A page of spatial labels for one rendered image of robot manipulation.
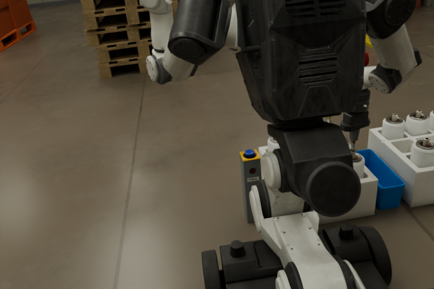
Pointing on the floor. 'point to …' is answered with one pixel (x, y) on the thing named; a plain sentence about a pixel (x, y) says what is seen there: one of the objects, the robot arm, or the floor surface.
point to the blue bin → (390, 199)
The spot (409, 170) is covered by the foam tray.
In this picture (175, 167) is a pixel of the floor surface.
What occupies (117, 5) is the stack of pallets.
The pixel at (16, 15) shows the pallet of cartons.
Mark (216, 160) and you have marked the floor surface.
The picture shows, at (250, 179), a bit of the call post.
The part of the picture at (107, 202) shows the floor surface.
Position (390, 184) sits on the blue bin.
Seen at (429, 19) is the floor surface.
